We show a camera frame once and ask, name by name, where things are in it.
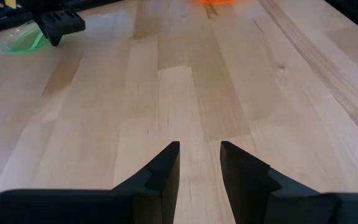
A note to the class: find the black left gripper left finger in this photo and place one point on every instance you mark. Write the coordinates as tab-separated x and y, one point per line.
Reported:
154	186

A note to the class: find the small orange transparent plate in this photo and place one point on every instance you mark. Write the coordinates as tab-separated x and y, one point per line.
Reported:
216	1

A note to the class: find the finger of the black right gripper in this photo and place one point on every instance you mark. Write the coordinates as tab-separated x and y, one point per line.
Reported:
62	23

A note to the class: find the small green transparent plate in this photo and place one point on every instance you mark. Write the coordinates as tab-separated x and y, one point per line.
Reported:
23	42

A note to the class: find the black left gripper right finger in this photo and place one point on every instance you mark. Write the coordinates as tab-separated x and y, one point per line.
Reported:
247	186

